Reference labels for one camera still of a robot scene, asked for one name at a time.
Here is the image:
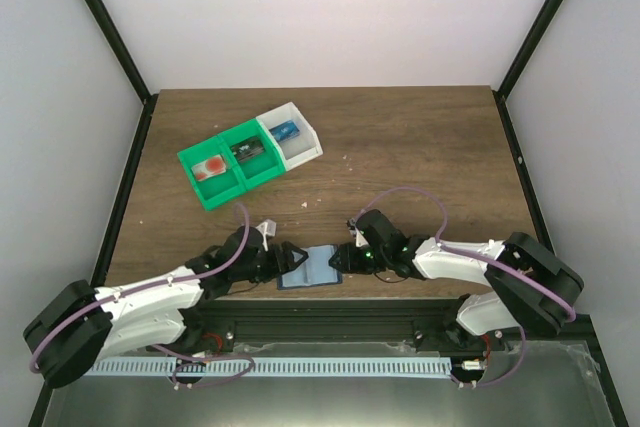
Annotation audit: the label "black side rail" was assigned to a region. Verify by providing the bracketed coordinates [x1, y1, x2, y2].
[89, 93, 159, 287]
[492, 90, 574, 316]

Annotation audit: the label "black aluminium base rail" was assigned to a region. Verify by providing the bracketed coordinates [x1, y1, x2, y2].
[64, 299, 594, 356]

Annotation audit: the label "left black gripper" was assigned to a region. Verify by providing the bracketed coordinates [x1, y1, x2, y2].
[232, 242, 309, 284]

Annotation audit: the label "light blue slotted cable duct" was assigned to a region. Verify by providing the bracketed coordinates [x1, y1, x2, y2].
[88, 357, 452, 379]

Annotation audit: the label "black credit card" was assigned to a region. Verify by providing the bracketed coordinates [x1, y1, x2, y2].
[230, 136, 265, 164]

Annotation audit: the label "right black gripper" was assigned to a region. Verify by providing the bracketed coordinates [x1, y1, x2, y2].
[329, 243, 389, 276]

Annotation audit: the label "right black frame post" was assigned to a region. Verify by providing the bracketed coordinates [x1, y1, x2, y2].
[497, 0, 564, 99]

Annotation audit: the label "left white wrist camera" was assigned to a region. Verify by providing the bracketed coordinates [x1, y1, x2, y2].
[256, 219, 277, 251]

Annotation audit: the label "black frame post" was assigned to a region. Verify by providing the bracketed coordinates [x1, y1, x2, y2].
[497, 0, 564, 99]
[84, 0, 152, 104]

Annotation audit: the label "green bin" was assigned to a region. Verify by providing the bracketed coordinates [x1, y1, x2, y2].
[178, 136, 245, 211]
[219, 118, 285, 191]

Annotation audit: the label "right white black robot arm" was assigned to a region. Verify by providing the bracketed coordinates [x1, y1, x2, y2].
[329, 209, 584, 350]

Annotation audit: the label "white red credit card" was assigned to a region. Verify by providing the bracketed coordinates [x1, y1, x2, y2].
[191, 154, 227, 182]

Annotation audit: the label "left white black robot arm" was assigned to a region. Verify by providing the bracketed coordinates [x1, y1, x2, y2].
[23, 227, 308, 389]

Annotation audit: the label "left black side rail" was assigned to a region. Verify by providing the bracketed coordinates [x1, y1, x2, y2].
[89, 93, 159, 287]

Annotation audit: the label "blue credit card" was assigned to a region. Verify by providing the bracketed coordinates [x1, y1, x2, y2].
[269, 120, 300, 144]

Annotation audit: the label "middle green bin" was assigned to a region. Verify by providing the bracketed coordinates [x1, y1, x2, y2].
[219, 118, 285, 191]

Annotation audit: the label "blue leather card holder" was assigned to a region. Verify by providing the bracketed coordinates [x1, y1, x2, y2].
[277, 245, 343, 290]

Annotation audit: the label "left green bin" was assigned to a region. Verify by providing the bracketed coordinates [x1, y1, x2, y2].
[178, 136, 245, 211]

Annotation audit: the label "grey metal sheet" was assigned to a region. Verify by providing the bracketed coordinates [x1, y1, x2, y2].
[43, 342, 617, 426]

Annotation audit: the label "left black frame post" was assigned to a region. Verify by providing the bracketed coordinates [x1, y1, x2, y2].
[84, 0, 152, 104]

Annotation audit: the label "right black side rail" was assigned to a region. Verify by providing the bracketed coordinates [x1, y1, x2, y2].
[492, 90, 574, 316]

